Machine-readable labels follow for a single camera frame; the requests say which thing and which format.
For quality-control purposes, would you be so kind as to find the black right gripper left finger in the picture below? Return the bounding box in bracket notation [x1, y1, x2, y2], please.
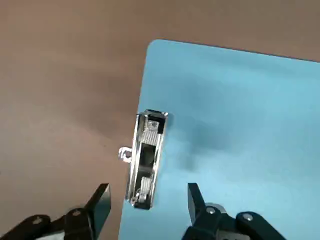
[0, 182, 112, 240]

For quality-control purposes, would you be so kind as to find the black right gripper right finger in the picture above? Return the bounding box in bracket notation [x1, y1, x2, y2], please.
[182, 182, 288, 240]

